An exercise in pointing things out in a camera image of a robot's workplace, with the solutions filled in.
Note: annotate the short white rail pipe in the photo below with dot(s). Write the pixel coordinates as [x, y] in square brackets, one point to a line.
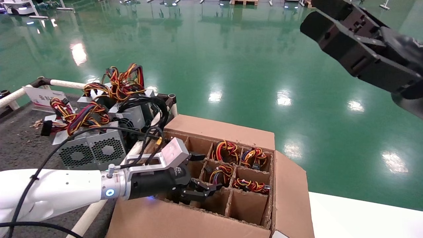
[66, 84]
[16, 94]

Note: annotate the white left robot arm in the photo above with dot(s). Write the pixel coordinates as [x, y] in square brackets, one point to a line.
[49, 191]

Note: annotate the black pipe joint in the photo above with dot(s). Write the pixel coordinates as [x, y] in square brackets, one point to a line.
[170, 98]
[43, 81]
[3, 94]

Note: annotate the brown cardboard box with dividers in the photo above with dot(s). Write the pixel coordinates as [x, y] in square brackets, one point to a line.
[185, 221]

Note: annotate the silver power supply fan grille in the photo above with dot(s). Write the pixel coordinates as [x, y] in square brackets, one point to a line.
[99, 150]

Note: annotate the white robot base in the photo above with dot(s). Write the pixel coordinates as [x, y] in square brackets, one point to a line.
[19, 6]

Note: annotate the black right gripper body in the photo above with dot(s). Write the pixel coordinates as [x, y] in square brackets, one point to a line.
[409, 66]

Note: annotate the grey robot stand base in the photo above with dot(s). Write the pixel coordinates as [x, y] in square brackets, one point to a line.
[64, 8]
[385, 5]

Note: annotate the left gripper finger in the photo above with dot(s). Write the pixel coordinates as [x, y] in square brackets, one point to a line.
[197, 157]
[198, 191]

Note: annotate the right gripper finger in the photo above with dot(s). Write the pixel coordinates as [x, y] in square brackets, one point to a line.
[350, 13]
[350, 49]

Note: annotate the wooden pallet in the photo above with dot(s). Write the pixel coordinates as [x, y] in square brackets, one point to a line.
[307, 3]
[244, 2]

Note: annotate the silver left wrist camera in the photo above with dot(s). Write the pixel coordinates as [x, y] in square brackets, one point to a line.
[175, 153]

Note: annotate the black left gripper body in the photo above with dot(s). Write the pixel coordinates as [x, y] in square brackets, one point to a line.
[155, 183]

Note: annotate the white label sign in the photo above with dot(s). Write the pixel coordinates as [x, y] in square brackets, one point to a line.
[41, 96]

